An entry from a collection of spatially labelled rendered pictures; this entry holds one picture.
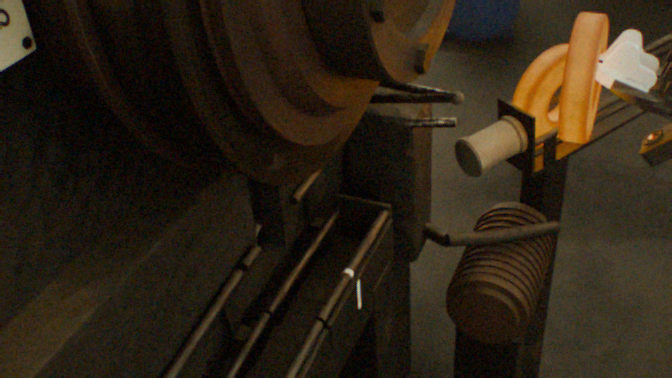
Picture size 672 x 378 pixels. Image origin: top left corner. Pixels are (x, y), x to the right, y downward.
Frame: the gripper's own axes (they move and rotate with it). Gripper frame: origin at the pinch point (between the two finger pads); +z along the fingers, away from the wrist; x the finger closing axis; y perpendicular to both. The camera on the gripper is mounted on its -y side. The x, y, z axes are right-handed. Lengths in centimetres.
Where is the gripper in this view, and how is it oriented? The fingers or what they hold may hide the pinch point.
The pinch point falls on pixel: (586, 64)
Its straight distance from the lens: 99.1
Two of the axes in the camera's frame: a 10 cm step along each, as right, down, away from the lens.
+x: -3.8, 5.5, -7.4
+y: 2.0, -7.3, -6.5
